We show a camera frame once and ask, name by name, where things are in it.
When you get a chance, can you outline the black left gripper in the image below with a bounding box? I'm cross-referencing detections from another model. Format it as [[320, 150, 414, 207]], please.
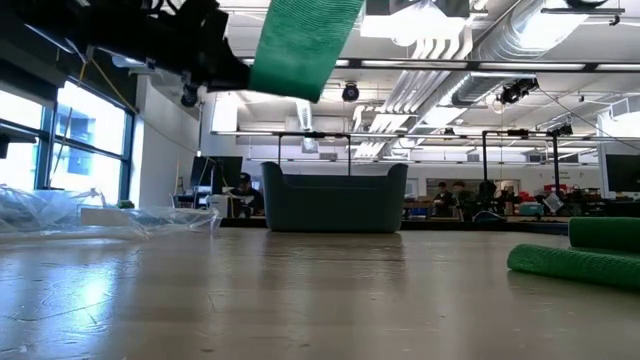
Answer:
[[149, 0, 251, 94]]

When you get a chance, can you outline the teal green elastic bandage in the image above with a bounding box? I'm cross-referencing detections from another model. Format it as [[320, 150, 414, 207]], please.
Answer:
[[248, 0, 367, 105]]

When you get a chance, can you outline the clear plastic bag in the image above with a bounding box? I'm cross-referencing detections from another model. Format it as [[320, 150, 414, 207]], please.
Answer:
[[0, 183, 222, 242]]

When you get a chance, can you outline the person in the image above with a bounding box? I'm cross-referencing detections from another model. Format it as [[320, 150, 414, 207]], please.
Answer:
[[431, 180, 454, 219], [473, 179, 503, 222], [451, 180, 476, 222], [228, 171, 266, 219]]

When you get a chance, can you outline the teal plastic bin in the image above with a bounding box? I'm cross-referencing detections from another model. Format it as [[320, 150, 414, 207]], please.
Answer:
[[260, 161, 409, 235]]

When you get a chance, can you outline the long ceiling light bar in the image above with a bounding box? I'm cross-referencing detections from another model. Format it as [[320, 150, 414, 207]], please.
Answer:
[[239, 57, 640, 73]]

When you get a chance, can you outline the dark green mesh sheet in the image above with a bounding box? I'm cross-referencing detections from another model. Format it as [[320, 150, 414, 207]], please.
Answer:
[[506, 216, 640, 292]]

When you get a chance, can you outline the black computer monitor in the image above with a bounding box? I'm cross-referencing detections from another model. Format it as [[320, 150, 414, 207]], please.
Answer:
[[604, 153, 640, 194]]

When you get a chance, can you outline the silver ventilation duct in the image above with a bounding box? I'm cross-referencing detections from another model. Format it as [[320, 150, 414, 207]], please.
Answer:
[[452, 0, 591, 109]]

